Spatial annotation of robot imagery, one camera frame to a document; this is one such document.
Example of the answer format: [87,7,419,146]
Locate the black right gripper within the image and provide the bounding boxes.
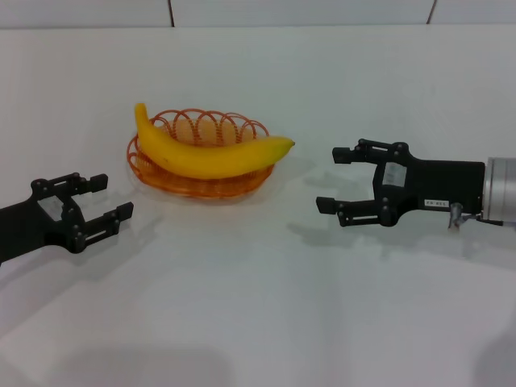
[315,138,485,229]

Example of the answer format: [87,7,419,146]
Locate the orange woven plastic basket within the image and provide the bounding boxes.
[127,106,275,199]

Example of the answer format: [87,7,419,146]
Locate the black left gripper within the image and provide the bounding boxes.
[0,172,135,267]

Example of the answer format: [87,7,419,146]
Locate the thin grey right gripper cable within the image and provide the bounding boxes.
[461,213,505,227]

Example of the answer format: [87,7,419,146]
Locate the silver plug on right gripper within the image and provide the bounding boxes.
[447,202,464,231]

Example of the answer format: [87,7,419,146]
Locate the yellow banana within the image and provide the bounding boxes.
[134,102,296,179]

